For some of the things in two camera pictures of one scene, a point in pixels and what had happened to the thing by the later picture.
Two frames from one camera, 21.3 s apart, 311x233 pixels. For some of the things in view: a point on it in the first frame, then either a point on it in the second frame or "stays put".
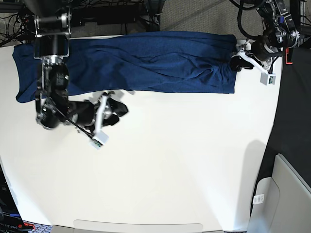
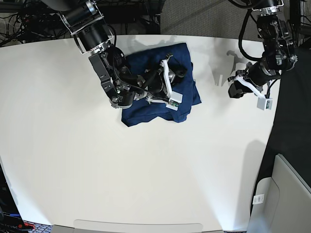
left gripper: [90, 115] → [154, 84]
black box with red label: [11, 220] stays put
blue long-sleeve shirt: [189, 63] → [148, 59]
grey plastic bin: [281, 203] stays put
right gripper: [260, 52] → [256, 75]
